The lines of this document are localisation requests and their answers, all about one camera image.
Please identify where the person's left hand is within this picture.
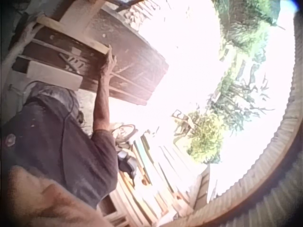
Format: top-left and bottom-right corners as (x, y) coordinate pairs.
(23, 14), (45, 34)

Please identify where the dark brown wooden workbench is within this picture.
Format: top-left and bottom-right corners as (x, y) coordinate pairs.
(11, 6), (170, 106)

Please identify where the light wooden plank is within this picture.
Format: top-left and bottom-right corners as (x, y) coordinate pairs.
(35, 15), (112, 58)

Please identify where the green leafy bush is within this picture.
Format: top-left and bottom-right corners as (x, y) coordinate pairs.
(186, 112), (225, 165)

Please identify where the grey power tool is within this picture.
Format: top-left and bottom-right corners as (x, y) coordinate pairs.
(117, 150), (140, 188)

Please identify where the wooden chair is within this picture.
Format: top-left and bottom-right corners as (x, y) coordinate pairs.
(171, 109), (194, 134)

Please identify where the large green tree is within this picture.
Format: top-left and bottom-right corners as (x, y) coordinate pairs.
(213, 0), (288, 52)

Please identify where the pale wooden post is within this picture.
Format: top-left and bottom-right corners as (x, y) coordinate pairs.
(58, 0), (106, 35)

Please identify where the heap of timber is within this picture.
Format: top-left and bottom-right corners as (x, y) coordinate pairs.
(118, 0), (164, 33)

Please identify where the round wire wheel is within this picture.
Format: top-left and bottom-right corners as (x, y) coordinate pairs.
(111, 123), (140, 145)

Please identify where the pale wooden block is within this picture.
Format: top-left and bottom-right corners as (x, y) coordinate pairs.
(26, 60), (84, 92)

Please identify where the corrugated metal roof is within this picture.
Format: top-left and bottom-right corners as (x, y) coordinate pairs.
(163, 14), (303, 227)

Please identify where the metal tool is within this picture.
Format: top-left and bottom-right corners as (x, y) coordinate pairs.
(58, 52), (88, 74)

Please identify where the bare branched tree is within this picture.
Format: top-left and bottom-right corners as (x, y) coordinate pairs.
(207, 70), (275, 135)

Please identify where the stack of wooden planks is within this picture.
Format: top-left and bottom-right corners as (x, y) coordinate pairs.
(98, 132), (211, 227)

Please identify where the person's right hand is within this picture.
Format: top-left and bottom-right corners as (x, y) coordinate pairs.
(99, 44), (118, 77)

